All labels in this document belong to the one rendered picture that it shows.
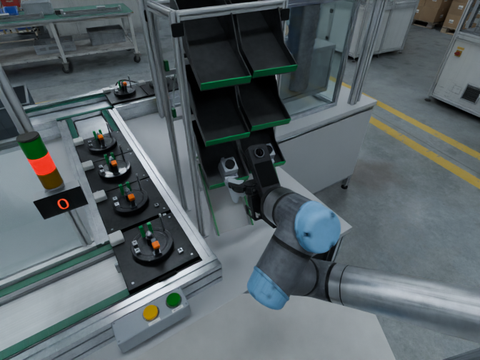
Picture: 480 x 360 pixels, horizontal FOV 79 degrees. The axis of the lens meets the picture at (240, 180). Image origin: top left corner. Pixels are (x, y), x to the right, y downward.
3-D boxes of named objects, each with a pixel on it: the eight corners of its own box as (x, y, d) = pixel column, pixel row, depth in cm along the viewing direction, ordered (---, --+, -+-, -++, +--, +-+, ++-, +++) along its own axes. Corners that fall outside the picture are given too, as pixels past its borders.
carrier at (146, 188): (171, 213, 116) (166, 189, 107) (109, 238, 106) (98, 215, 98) (151, 180, 131) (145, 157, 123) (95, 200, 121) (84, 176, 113)
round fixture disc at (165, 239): (180, 251, 99) (179, 248, 98) (139, 271, 93) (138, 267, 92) (164, 225, 108) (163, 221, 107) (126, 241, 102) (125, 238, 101)
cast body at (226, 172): (237, 181, 93) (241, 170, 87) (224, 184, 92) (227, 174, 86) (228, 158, 96) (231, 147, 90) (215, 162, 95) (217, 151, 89)
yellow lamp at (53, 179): (64, 185, 81) (57, 171, 78) (44, 191, 79) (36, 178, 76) (61, 176, 84) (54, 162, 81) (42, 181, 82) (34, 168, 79)
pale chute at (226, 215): (249, 224, 106) (253, 224, 102) (216, 235, 102) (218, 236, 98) (228, 151, 107) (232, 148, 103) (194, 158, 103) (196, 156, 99)
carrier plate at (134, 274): (200, 258, 99) (199, 255, 98) (130, 294, 89) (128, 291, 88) (173, 215, 115) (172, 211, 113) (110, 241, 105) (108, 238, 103)
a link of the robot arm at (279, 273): (300, 313, 53) (328, 261, 53) (264, 313, 45) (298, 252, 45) (271, 287, 59) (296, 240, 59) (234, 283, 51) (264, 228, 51)
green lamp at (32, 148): (48, 156, 75) (41, 139, 72) (26, 162, 73) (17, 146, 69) (46, 146, 78) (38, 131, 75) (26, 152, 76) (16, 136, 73)
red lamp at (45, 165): (57, 171, 78) (49, 156, 75) (36, 177, 76) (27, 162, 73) (54, 161, 81) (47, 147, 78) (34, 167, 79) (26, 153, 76)
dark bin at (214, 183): (248, 179, 94) (252, 168, 88) (209, 190, 91) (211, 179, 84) (220, 112, 105) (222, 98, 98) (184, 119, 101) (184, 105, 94)
